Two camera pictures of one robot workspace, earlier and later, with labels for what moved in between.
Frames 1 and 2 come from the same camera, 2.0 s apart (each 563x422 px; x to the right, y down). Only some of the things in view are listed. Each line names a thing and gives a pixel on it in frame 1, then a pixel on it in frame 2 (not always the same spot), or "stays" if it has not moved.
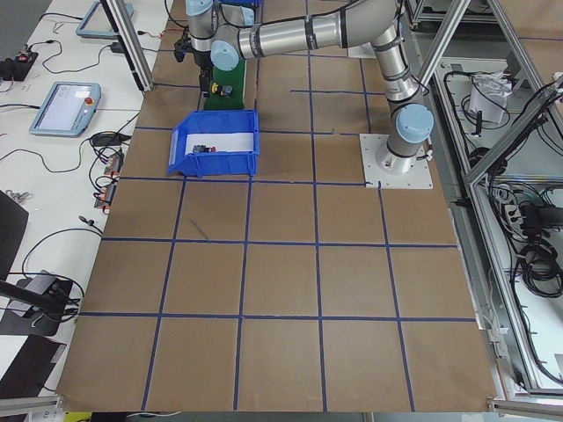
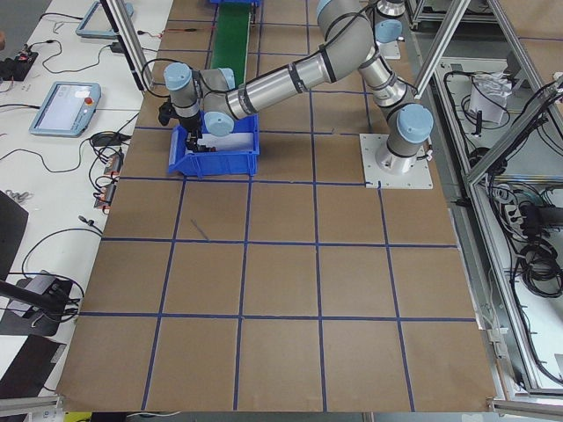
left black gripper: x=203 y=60 -> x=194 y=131
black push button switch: x=197 y=149 stays
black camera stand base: x=37 y=306 stays
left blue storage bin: x=215 y=163 stays
